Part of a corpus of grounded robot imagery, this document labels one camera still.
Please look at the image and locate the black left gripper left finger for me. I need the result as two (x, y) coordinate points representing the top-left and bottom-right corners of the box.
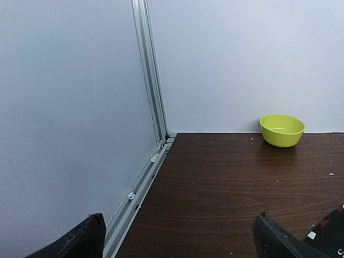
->
(27, 213), (106, 258)

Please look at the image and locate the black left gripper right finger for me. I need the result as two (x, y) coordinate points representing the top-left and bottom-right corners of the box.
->
(252, 212), (328, 257)

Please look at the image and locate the round red black poker mat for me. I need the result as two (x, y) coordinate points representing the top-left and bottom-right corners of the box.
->
(303, 205), (344, 257)

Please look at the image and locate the lime green plastic bowl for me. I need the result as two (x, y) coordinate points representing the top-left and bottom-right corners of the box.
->
(260, 114), (305, 148)

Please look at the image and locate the left aluminium frame post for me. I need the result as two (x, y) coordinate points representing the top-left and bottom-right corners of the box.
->
(103, 1), (175, 257)

